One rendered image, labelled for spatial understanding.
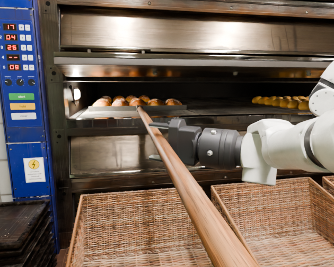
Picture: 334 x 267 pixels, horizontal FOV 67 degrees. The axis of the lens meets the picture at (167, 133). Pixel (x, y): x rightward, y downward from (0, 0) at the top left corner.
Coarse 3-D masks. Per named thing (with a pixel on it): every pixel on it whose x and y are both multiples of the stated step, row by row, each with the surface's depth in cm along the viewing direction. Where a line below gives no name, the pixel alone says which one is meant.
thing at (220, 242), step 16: (144, 112) 106; (160, 144) 53; (176, 160) 42; (176, 176) 36; (192, 176) 36; (192, 192) 30; (192, 208) 27; (208, 208) 26; (208, 224) 23; (224, 224) 23; (208, 240) 22; (224, 240) 21; (224, 256) 19; (240, 256) 19
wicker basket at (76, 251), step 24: (120, 192) 112; (144, 192) 114; (168, 192) 115; (96, 216) 110; (120, 216) 112; (144, 216) 113; (168, 216) 115; (72, 240) 87; (96, 240) 109; (120, 240) 111; (144, 240) 112; (192, 240) 116; (72, 264) 85; (96, 264) 104; (120, 264) 104; (144, 264) 104; (168, 264) 104; (192, 264) 104
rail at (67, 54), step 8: (56, 56) 87; (64, 56) 87; (72, 56) 88; (80, 56) 88; (88, 56) 89; (96, 56) 89; (104, 56) 90; (112, 56) 90; (120, 56) 91; (128, 56) 91; (136, 56) 92; (144, 56) 92; (152, 56) 93; (160, 56) 93; (168, 56) 94; (176, 56) 94; (184, 56) 95; (192, 56) 95; (200, 56) 96; (208, 56) 97; (216, 56) 97; (224, 56) 98; (232, 56) 98; (240, 56) 99; (248, 56) 100; (256, 56) 100; (264, 56) 101; (272, 56) 102
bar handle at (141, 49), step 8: (64, 48) 91; (72, 48) 91; (80, 48) 92; (88, 48) 92; (96, 48) 93; (104, 48) 93; (112, 48) 94; (120, 48) 94; (128, 48) 95; (136, 48) 95; (144, 48) 96
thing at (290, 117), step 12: (72, 120) 106; (84, 120) 106; (96, 120) 107; (108, 120) 108; (120, 120) 109; (132, 120) 110; (156, 120) 112; (168, 120) 113; (192, 120) 115; (204, 120) 116; (216, 120) 117; (228, 120) 118; (240, 120) 120; (252, 120) 121; (288, 120) 124; (300, 120) 126
